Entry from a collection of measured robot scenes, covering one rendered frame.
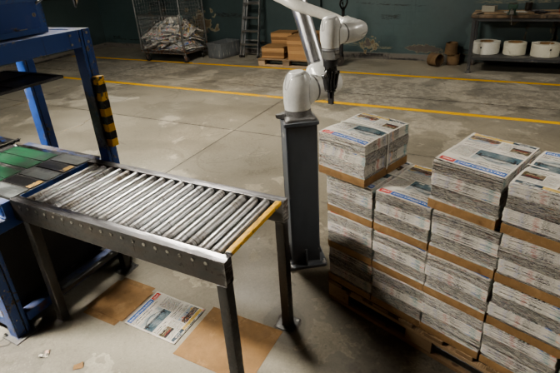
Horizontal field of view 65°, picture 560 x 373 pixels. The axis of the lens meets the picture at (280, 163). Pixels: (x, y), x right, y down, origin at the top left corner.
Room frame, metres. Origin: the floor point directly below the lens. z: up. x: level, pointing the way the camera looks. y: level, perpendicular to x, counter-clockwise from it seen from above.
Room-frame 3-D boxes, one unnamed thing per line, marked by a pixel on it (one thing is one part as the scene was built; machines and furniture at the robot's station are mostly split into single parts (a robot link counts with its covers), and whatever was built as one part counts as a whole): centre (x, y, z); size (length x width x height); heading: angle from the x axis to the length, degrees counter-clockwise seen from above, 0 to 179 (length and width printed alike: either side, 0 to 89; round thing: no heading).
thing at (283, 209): (2.15, 0.57, 0.74); 1.34 x 0.05 x 0.12; 61
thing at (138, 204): (1.93, 0.70, 0.77); 0.47 x 0.05 x 0.05; 151
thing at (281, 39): (8.60, -0.42, 0.28); 1.20 x 0.83 x 0.57; 61
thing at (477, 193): (1.65, -0.86, 0.95); 0.38 x 0.29 x 0.23; 132
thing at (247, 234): (1.60, 0.12, 0.81); 0.43 x 0.03 x 0.02; 151
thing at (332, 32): (2.26, -0.30, 1.50); 0.13 x 0.11 x 0.16; 124
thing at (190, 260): (1.71, 0.81, 0.74); 1.34 x 0.05 x 0.12; 61
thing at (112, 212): (1.97, 0.75, 0.77); 0.47 x 0.05 x 0.05; 151
